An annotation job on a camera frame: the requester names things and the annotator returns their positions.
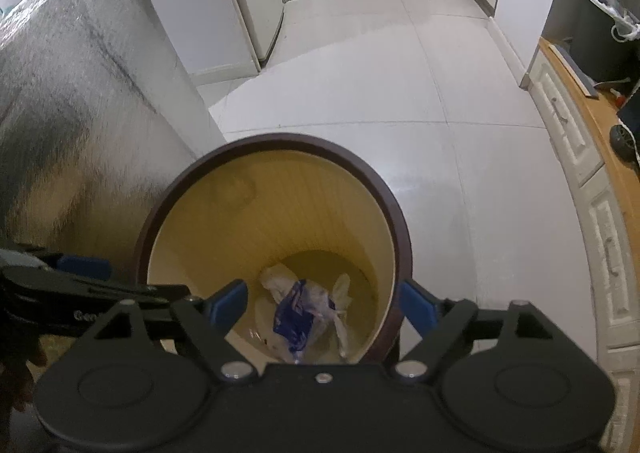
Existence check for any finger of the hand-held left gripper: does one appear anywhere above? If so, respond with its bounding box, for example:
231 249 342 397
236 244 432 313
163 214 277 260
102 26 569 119
0 269 193 308
0 247 113 284

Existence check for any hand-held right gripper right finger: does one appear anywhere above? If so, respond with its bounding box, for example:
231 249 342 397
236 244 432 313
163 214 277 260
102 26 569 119
387 277 568 384

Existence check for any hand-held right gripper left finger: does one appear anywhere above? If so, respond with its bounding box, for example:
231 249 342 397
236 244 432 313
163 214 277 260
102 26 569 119
92 280 263 384

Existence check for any round brown rimmed trash bin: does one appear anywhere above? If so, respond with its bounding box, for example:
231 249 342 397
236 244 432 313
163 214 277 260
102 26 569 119
134 133 413 370

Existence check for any crumpled white tissue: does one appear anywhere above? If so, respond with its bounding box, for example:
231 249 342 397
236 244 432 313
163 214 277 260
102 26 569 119
259 263 301 305

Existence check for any blue white plastic wrapper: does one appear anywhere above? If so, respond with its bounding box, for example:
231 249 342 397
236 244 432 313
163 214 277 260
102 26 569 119
272 273 354 365

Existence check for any silver foil panel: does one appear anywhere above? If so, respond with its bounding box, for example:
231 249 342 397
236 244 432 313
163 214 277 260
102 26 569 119
0 0 228 296

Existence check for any white drawer cabinet wooden top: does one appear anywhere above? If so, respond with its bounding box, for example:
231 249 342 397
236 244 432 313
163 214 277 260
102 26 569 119
520 35 640 453

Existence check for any black wheel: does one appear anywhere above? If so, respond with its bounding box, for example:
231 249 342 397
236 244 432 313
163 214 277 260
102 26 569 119
609 123 640 167

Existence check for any grey notebook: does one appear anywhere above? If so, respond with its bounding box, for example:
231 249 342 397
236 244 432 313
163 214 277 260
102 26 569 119
547 43 601 100

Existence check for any dark grey bin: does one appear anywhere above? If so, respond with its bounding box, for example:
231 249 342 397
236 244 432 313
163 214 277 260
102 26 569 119
570 0 640 84

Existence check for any white cable bundle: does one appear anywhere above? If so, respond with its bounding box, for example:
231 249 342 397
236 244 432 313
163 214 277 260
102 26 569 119
582 0 640 42

